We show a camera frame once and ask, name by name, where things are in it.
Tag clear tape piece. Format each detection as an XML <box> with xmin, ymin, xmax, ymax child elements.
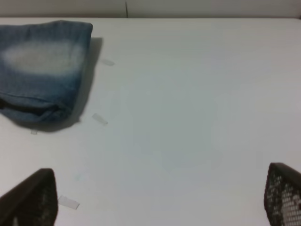
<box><xmin>58</xmin><ymin>195</ymin><xmax>80</xmax><ymax>210</ymax></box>
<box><xmin>92</xmin><ymin>113</ymin><xmax>108</xmax><ymax>126</ymax></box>
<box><xmin>101</xmin><ymin>59</ymin><xmax>115</xmax><ymax>66</ymax></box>

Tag children's blue denim shorts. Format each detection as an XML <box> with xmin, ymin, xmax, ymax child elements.
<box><xmin>0</xmin><ymin>20</ymin><xmax>93</xmax><ymax>124</ymax></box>

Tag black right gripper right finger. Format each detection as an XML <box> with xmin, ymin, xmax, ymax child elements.
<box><xmin>264</xmin><ymin>162</ymin><xmax>301</xmax><ymax>226</ymax></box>

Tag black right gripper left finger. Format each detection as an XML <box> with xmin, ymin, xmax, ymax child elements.
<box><xmin>0</xmin><ymin>169</ymin><xmax>58</xmax><ymax>226</ymax></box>

